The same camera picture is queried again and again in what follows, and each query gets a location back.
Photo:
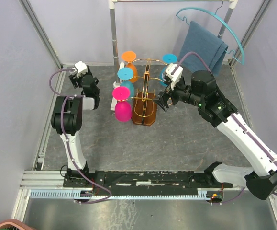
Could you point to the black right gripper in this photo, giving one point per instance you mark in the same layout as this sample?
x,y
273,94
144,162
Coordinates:
x,y
164,95

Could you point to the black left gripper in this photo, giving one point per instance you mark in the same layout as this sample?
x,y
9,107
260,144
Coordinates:
x,y
74,79

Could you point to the blue wine glass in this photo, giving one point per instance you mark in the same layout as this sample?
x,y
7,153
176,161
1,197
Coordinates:
x,y
125,74
167,58

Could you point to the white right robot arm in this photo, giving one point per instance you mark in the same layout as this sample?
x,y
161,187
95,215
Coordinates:
x,y
203,92

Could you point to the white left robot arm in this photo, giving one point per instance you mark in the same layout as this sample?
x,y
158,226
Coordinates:
x,y
67,116

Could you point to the pink wine glass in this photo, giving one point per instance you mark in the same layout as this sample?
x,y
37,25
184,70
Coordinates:
x,y
123,110

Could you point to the orange wine glass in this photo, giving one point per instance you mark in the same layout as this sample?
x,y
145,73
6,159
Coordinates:
x,y
129,57

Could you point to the blue folded towel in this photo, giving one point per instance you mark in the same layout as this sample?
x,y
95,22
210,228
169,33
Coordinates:
x,y
208,46

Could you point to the teal clothes hanger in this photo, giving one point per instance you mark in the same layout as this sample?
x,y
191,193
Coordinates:
x,y
184,19

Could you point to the pink basket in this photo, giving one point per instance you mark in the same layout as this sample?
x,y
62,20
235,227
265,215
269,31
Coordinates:
x,y
13,224

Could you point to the gold wire wine glass rack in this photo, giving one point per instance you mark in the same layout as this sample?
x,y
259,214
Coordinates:
x,y
144,108

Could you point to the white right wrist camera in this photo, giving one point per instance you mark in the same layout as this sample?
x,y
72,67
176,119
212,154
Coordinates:
x,y
173,75

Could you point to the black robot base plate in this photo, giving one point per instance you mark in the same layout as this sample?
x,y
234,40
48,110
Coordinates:
x,y
119,179

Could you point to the white metal clothes rail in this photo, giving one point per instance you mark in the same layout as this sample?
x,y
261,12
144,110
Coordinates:
x,y
118,64

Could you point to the light blue cable duct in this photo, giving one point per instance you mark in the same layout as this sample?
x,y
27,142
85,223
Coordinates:
x,y
142,193

